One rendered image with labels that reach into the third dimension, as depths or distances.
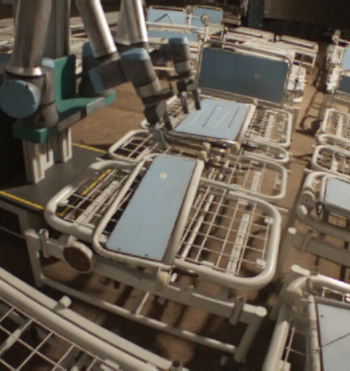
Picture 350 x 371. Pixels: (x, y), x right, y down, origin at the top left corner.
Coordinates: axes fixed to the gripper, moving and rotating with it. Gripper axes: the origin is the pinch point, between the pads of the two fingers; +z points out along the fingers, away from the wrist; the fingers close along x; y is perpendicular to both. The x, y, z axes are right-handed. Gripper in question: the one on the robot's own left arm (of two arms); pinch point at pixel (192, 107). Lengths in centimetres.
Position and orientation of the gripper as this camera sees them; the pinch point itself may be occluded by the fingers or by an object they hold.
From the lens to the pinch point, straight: 163.9
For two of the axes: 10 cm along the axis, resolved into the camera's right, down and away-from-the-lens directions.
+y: 8.6, -0.4, -5.1
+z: 2.0, 9.4, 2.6
